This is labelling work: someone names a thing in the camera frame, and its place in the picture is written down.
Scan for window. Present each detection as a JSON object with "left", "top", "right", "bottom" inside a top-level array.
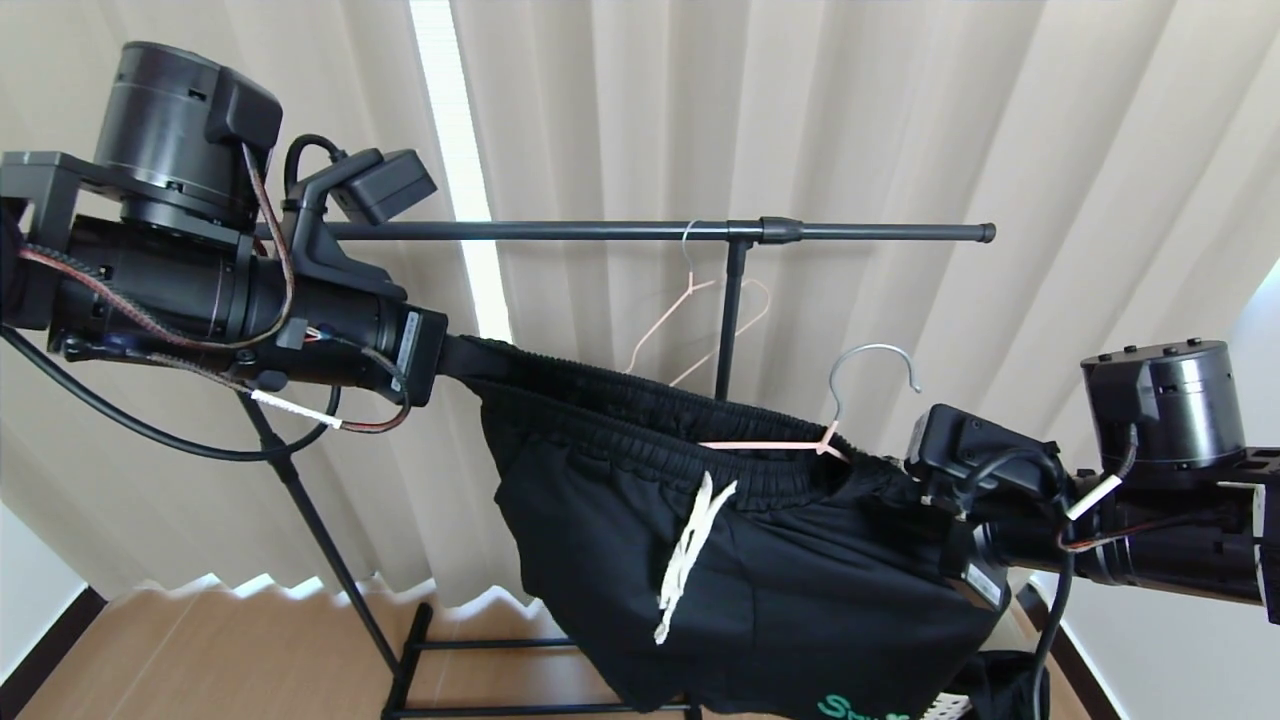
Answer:
[{"left": 408, "top": 0, "right": 513, "bottom": 343}]

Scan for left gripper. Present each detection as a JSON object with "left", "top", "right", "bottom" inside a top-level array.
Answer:
[{"left": 48, "top": 215, "right": 451, "bottom": 408}]

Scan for black clothes rack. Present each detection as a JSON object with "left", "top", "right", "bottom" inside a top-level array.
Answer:
[{"left": 235, "top": 216, "right": 998, "bottom": 720}]

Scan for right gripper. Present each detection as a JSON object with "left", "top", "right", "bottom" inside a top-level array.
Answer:
[{"left": 938, "top": 488, "right": 1263, "bottom": 611}]

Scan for heap of clothes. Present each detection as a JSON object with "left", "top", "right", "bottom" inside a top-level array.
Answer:
[{"left": 960, "top": 650, "right": 1051, "bottom": 720}]

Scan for black shorts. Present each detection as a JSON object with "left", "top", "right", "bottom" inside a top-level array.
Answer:
[{"left": 462, "top": 335, "right": 1011, "bottom": 720}]

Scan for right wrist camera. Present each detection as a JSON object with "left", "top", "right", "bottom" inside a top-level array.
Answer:
[{"left": 905, "top": 403, "right": 1066, "bottom": 516}]

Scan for pink clothes hanger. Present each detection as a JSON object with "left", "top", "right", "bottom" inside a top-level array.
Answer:
[
  {"left": 625, "top": 220, "right": 773, "bottom": 389},
  {"left": 698, "top": 343, "right": 923, "bottom": 466}
]

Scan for white laundry basket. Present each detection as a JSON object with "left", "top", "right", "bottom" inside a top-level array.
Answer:
[{"left": 920, "top": 598, "right": 1053, "bottom": 720}]

